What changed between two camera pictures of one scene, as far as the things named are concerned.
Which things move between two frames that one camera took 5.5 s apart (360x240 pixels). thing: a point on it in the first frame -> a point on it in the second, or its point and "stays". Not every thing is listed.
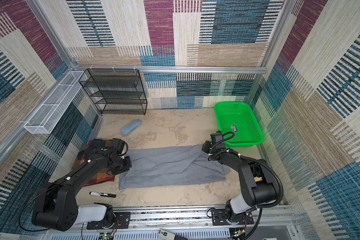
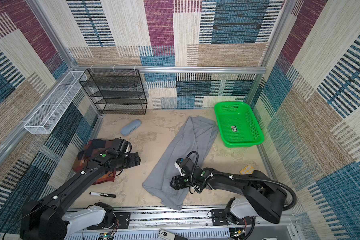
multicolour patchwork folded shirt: [103, 176] stays
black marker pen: [102, 194] stays
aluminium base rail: [189, 223] stays
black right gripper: [205, 146] -> [178, 182]
